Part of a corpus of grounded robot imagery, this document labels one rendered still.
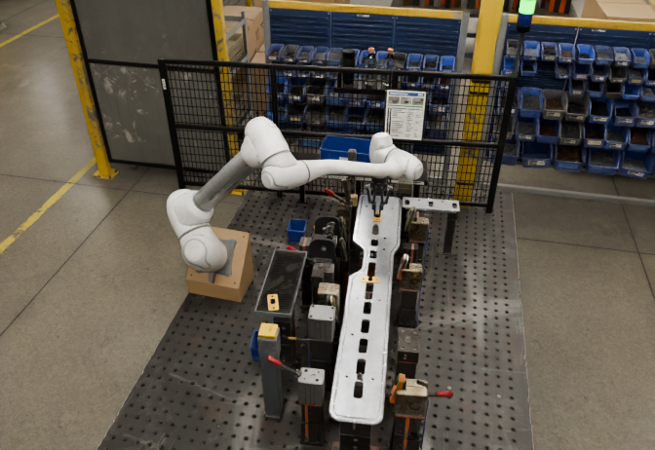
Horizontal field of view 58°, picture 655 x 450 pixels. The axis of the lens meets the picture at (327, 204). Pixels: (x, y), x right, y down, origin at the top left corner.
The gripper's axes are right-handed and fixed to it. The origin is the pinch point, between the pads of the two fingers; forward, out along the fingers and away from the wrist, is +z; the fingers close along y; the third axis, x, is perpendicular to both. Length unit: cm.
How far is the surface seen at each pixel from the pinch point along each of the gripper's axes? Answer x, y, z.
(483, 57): 58, 48, -58
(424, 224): -8.2, 22.9, 0.9
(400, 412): -109, 15, 9
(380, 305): -62, 5, 5
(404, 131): 54, 11, -16
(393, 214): 3.3, 7.8, 4.7
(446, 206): 13.7, 34.6, 4.8
